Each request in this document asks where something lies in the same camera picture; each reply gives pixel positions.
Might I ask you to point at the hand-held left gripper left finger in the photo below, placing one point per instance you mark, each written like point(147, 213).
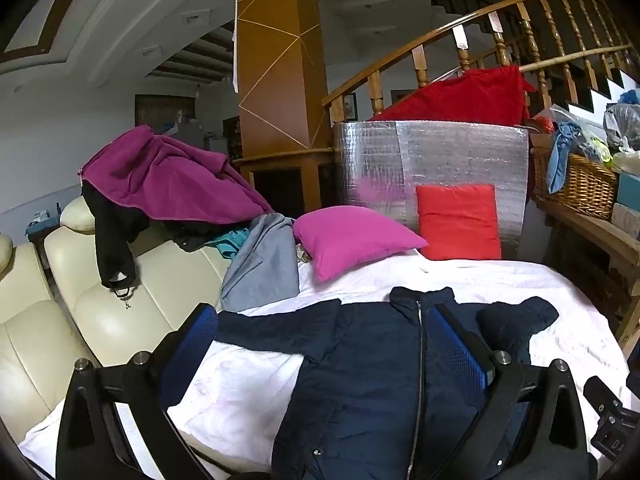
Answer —
point(192, 350)

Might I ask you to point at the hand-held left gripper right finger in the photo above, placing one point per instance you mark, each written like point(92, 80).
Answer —
point(457, 347)

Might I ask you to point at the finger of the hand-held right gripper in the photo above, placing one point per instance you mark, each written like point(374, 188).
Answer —
point(602, 394)

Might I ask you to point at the navy zip jacket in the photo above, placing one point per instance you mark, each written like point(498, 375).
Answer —
point(360, 370)

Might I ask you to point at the white bed sheet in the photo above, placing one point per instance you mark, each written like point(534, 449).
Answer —
point(500, 280)

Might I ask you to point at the cream leather sofa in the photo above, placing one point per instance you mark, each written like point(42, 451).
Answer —
point(115, 320)

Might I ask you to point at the teal garment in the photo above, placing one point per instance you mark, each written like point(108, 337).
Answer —
point(230, 245)

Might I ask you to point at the grey garment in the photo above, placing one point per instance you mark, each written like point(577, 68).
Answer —
point(265, 265)

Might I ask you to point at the red pillow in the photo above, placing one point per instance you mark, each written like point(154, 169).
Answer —
point(457, 222)

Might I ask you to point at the black garment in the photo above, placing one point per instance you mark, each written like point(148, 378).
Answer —
point(112, 225)

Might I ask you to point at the magenta pillow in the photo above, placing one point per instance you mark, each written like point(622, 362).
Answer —
point(350, 240)

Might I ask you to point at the wooden bench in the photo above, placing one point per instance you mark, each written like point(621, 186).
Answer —
point(595, 240)

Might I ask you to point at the magenta garment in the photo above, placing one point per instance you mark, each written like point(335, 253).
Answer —
point(165, 180)

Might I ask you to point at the patterned box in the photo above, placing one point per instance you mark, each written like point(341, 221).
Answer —
point(627, 220)

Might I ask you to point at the silver foil insulation panel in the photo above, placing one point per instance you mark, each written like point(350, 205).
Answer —
point(450, 155)

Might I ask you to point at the dark side table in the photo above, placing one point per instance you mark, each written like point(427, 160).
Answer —
point(42, 227)

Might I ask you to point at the wicker basket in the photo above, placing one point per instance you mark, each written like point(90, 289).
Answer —
point(580, 185)

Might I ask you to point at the teal box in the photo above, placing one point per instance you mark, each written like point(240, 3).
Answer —
point(630, 190)

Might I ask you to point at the blue cloth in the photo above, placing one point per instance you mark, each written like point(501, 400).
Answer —
point(562, 155)

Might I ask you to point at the white plastic bag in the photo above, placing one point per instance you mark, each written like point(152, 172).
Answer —
point(627, 162)

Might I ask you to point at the yellow-green bag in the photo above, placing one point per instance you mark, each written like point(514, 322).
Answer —
point(597, 150)

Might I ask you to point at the red blanket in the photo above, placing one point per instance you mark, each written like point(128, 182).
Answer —
point(465, 97)

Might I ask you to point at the clear plastic bag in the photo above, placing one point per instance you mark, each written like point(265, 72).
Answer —
point(575, 117)

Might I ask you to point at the dark plastic bag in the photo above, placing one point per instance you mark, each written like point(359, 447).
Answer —
point(622, 125)

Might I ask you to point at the yellow wooden furniture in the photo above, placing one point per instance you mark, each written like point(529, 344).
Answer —
point(280, 85)

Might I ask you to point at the white staircase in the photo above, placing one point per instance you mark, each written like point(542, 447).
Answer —
point(590, 97)

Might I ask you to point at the wooden stair railing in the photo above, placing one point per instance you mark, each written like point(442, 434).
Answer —
point(420, 65)

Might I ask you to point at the framed wall picture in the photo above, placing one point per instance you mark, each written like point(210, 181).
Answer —
point(350, 106)
point(401, 96)

